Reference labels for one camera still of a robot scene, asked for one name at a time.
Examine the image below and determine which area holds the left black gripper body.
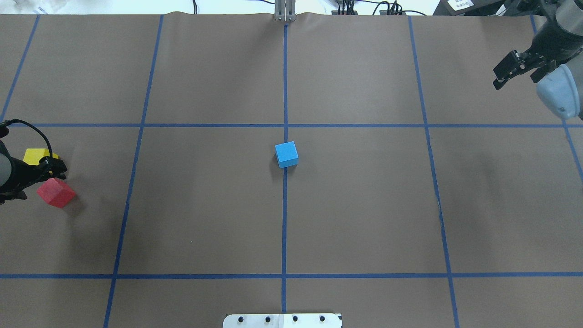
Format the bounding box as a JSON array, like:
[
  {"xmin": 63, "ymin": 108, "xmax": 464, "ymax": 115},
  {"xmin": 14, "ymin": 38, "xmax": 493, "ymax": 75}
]
[{"xmin": 0, "ymin": 155, "xmax": 67, "ymax": 204}]

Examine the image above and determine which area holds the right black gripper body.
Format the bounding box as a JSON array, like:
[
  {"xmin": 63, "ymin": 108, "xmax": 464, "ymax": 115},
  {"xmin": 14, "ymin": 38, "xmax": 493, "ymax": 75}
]
[{"xmin": 525, "ymin": 27, "xmax": 583, "ymax": 83}]

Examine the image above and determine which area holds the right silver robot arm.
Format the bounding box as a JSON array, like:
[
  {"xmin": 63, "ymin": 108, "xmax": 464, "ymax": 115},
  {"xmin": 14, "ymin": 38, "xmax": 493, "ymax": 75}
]
[{"xmin": 493, "ymin": 0, "xmax": 583, "ymax": 120}]

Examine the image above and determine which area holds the yellow wooden cube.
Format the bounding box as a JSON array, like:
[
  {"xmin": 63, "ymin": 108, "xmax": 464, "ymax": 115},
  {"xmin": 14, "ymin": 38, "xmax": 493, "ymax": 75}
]
[{"xmin": 22, "ymin": 148, "xmax": 60, "ymax": 168}]

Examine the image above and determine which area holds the white pedestal column base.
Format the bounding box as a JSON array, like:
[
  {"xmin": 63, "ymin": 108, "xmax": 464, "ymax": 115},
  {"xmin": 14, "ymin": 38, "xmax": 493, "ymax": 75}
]
[{"xmin": 222, "ymin": 313, "xmax": 343, "ymax": 328}]

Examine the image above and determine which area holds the blue wooden cube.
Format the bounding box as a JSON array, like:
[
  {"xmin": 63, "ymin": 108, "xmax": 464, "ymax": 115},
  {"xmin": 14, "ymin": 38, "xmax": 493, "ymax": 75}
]
[{"xmin": 275, "ymin": 141, "xmax": 299, "ymax": 169}]

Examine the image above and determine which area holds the red wooden cube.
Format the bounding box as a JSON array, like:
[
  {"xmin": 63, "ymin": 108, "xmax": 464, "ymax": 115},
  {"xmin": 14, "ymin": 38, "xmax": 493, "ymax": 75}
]
[{"xmin": 36, "ymin": 178, "xmax": 77, "ymax": 208}]

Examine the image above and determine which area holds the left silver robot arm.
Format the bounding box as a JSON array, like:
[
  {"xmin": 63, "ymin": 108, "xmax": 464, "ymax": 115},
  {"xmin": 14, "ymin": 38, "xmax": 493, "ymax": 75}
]
[{"xmin": 0, "ymin": 142, "xmax": 67, "ymax": 204}]

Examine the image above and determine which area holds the aluminium frame post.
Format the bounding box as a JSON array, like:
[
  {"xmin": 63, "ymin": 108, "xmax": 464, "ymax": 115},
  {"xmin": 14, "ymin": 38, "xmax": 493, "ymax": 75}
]
[{"xmin": 273, "ymin": 0, "xmax": 297, "ymax": 23}]

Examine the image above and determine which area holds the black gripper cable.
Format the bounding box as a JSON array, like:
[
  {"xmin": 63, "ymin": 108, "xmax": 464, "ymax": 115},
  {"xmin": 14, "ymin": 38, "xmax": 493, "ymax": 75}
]
[{"xmin": 0, "ymin": 119, "xmax": 54, "ymax": 160}]

